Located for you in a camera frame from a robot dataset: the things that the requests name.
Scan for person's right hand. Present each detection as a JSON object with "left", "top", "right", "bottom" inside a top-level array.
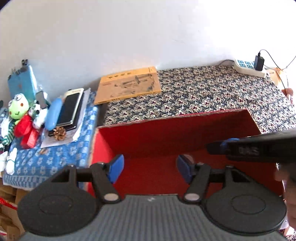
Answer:
[{"left": 274, "top": 164, "right": 296, "bottom": 229}]

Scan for red cardboard box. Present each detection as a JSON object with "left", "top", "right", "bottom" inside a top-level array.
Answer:
[{"left": 91, "top": 109, "right": 283, "bottom": 196}]

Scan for pinecone on blue cloth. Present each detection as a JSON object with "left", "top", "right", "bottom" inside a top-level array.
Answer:
[{"left": 53, "top": 126, "right": 66, "bottom": 141}]

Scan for blue floral cloth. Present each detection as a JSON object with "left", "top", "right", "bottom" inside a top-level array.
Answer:
[{"left": 3, "top": 91, "right": 99, "bottom": 190}]

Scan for blue glasses case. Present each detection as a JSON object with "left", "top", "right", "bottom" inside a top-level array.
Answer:
[{"left": 45, "top": 98, "right": 63, "bottom": 131}]

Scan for floral patterned tablecloth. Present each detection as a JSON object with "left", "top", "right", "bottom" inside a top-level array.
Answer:
[{"left": 103, "top": 65, "right": 295, "bottom": 133}]

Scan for black power adapter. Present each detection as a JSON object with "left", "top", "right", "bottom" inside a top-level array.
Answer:
[{"left": 254, "top": 52, "right": 264, "bottom": 71}]

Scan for white power strip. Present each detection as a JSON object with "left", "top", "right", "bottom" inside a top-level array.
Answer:
[{"left": 233, "top": 59, "right": 266, "bottom": 78}]

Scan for white panda plush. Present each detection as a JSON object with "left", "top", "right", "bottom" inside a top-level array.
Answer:
[{"left": 28, "top": 101, "right": 48, "bottom": 130}]

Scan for yellow book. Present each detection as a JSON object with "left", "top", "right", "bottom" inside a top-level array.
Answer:
[{"left": 94, "top": 66, "right": 161, "bottom": 105}]

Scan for cardboard box on floor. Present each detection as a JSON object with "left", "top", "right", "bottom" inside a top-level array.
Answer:
[{"left": 1, "top": 178, "right": 29, "bottom": 240}]

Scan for green frog plush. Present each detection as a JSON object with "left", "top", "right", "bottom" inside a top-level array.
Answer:
[{"left": 8, "top": 93, "right": 29, "bottom": 120}]

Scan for smartphone with white frame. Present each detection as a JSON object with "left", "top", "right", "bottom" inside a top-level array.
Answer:
[{"left": 57, "top": 88, "right": 84, "bottom": 126}]

